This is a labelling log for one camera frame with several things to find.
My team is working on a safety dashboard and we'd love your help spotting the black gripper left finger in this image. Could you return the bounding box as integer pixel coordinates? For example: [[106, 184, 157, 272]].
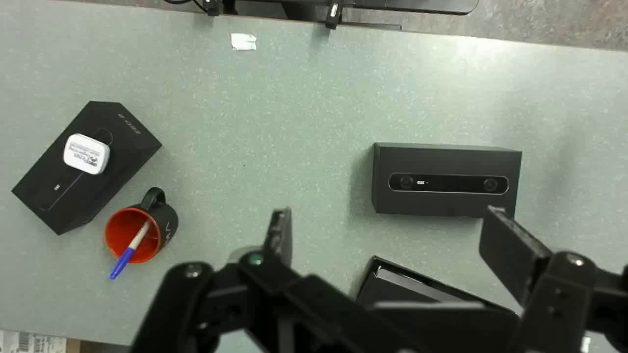
[[131, 205, 310, 353]]

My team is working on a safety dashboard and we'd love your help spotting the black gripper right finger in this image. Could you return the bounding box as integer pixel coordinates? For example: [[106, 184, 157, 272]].
[[477, 203, 628, 353]]

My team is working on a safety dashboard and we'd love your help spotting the blue and white pen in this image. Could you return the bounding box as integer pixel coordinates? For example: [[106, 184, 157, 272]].
[[108, 219, 153, 282]]

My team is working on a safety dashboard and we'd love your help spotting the black cup with red inside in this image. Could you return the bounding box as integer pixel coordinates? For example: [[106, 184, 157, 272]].
[[104, 186, 180, 266]]

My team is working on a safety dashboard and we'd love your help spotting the white tape piece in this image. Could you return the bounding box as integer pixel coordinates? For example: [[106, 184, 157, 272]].
[[230, 31, 259, 52]]

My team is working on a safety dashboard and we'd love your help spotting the black box with round recess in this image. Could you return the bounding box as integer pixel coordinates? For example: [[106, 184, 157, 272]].
[[10, 97, 163, 237]]

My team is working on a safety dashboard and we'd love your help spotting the white charger adapter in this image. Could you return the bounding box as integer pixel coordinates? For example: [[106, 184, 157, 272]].
[[61, 131, 112, 176]]

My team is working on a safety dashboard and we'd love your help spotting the white printed paper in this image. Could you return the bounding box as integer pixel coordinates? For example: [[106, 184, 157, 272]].
[[0, 327, 69, 353]]

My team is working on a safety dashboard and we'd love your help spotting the black box with camera print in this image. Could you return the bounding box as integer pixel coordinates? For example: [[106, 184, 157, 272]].
[[371, 140, 524, 219]]

